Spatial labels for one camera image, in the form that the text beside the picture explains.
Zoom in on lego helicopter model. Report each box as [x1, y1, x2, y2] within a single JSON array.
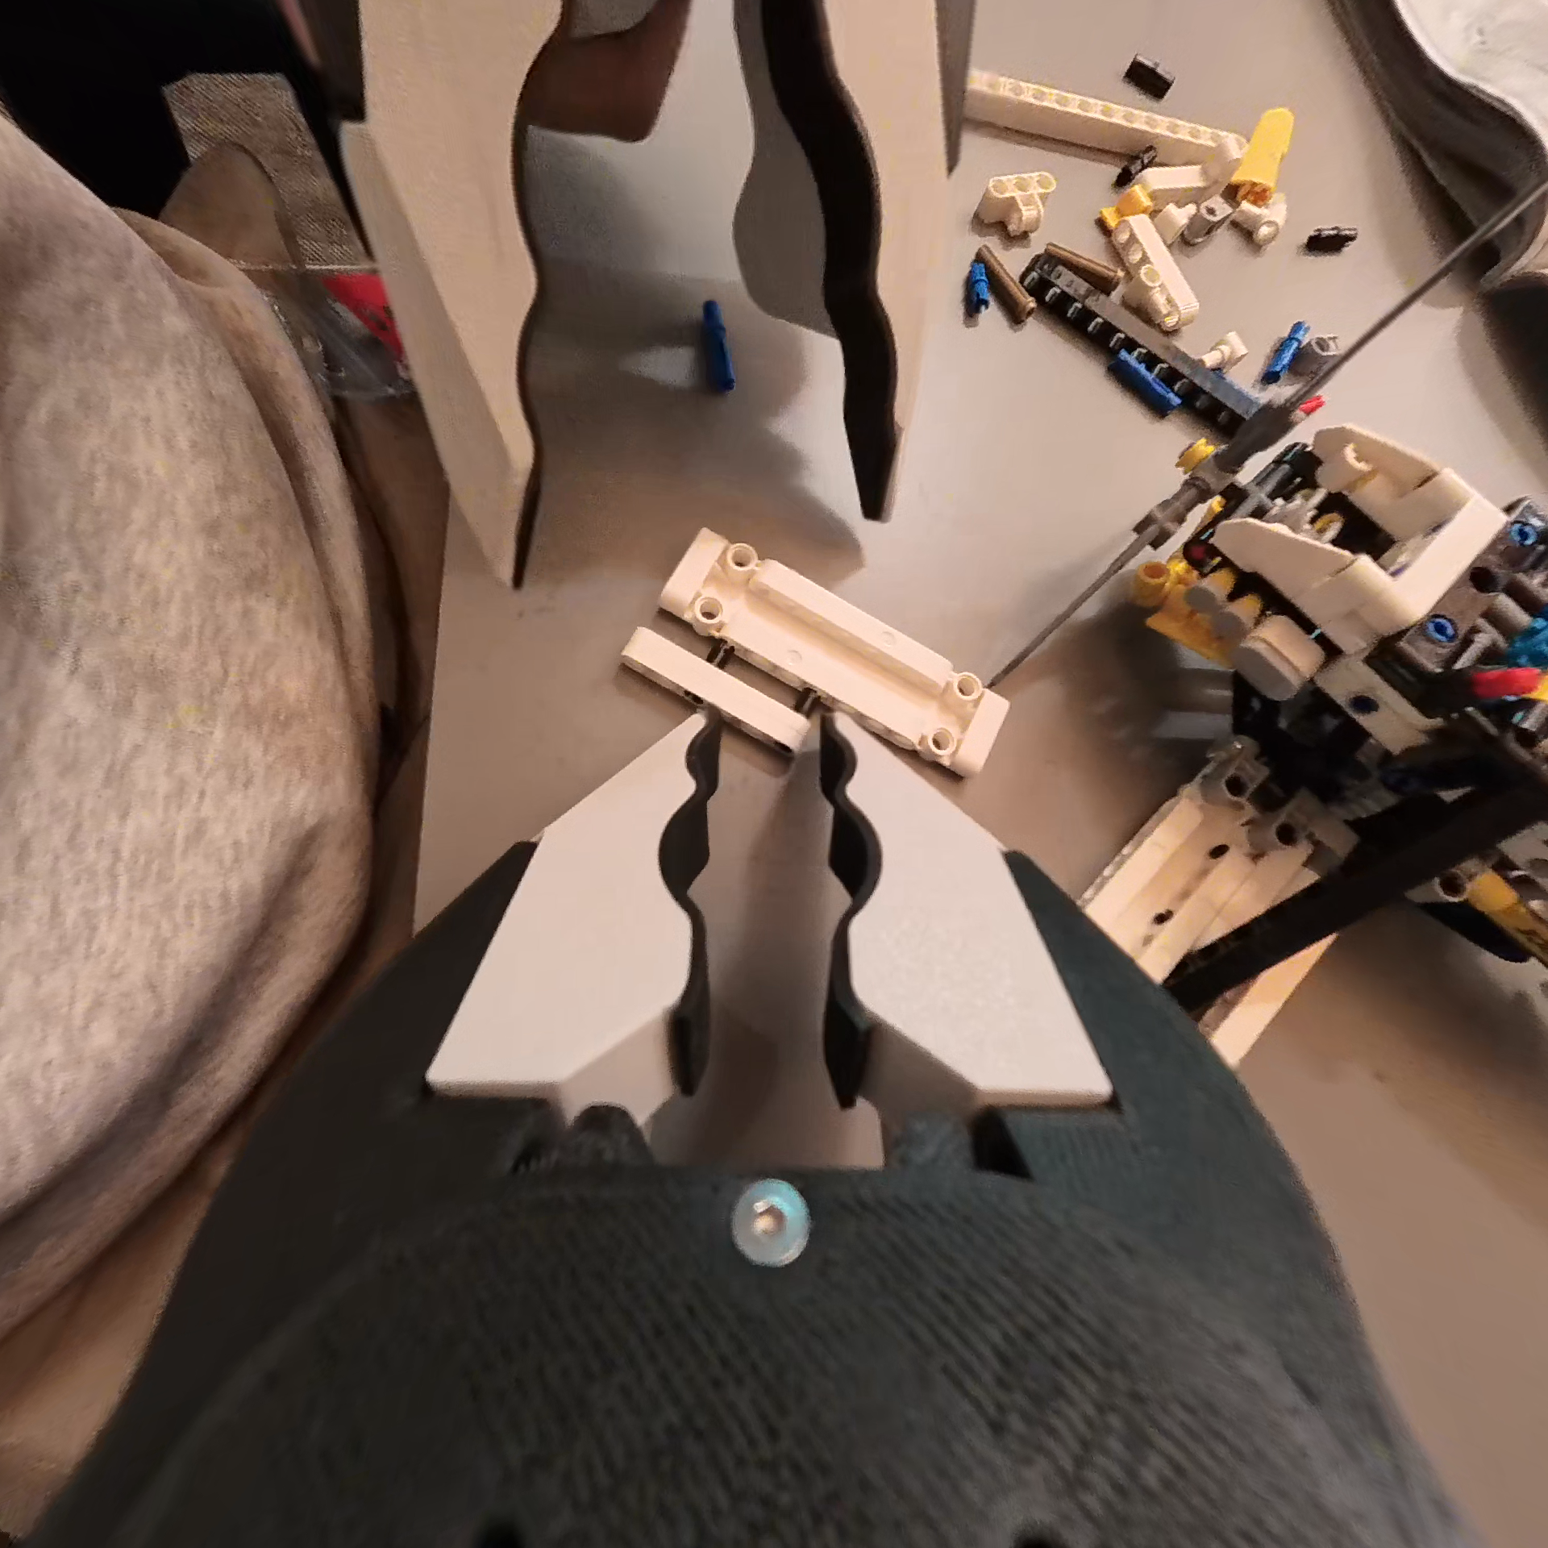
[[986, 181, 1548, 1065]]

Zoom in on person's beige trousers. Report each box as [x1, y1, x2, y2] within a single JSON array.
[[0, 175, 451, 1548]]

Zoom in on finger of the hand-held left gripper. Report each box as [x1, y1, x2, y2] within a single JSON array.
[[731, 0, 976, 524], [341, 0, 573, 592]]

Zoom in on person's left hand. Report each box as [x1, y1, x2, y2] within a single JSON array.
[[521, 0, 696, 142]]

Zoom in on black lego beam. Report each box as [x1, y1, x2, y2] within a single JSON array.
[[1021, 255, 1258, 432]]

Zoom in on white lego panel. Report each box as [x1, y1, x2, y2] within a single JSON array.
[[658, 529, 1011, 778]]

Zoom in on long white lego beam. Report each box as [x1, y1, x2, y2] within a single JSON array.
[[963, 68, 1247, 164]]

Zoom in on medium white lego beam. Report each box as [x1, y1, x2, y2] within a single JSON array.
[[1109, 216, 1201, 330]]

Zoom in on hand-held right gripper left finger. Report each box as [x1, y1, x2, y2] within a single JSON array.
[[425, 712, 724, 1126]]

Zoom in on brown woven chair seat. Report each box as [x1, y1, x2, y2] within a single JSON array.
[[162, 72, 370, 273]]

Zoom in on white T-shaped lego piece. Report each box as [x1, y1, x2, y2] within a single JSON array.
[[973, 172, 1057, 232]]

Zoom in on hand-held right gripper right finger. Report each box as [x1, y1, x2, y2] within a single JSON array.
[[820, 712, 1115, 1110]]

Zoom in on grey cloth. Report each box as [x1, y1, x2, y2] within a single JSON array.
[[1330, 0, 1548, 291]]

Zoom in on white bent lego liftarm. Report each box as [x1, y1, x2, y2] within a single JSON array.
[[1137, 139, 1247, 214]]

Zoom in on clear plastic bag red print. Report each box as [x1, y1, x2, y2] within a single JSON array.
[[271, 260, 418, 404]]

